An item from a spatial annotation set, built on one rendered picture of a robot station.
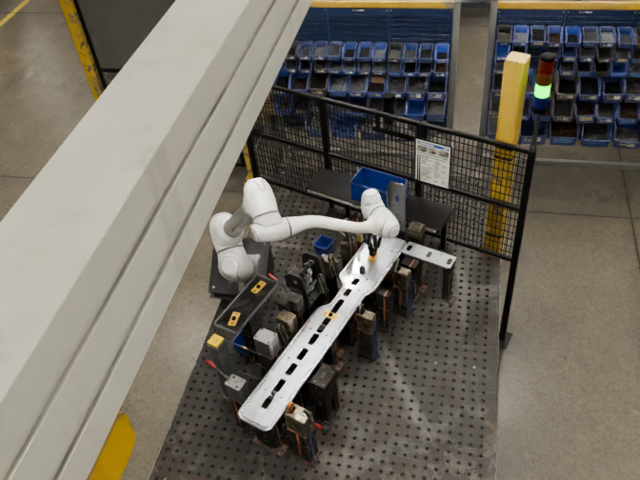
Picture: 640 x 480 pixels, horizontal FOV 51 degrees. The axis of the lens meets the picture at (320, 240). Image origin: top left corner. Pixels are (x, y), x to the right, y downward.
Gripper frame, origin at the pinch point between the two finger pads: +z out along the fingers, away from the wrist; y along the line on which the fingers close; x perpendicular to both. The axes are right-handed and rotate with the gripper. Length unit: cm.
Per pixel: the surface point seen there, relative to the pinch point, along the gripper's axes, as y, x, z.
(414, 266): 22.7, 5.6, 7.3
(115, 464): 101, -219, -218
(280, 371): -4, -88, 6
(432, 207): 14, 49, 2
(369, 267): 1.6, -7.7, 5.5
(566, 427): 120, 12, 105
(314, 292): -17.2, -34.6, 9.1
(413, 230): 13.5, 23.5, -0.3
